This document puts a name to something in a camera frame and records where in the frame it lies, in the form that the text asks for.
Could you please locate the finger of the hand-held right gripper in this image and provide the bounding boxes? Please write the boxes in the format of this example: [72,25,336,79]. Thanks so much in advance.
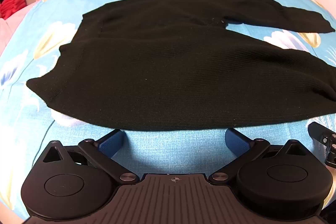
[308,122,336,165]

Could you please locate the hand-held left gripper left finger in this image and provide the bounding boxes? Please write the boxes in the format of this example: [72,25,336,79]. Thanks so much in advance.
[42,129,139,184]

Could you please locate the pile of red clothes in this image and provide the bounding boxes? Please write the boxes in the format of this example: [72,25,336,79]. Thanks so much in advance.
[0,0,27,20]

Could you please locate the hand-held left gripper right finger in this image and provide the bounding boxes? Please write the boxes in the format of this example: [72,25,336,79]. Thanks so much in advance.
[209,128,313,184]

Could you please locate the blue floral bed sheet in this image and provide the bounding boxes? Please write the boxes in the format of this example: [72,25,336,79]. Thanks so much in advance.
[0,0,336,219]

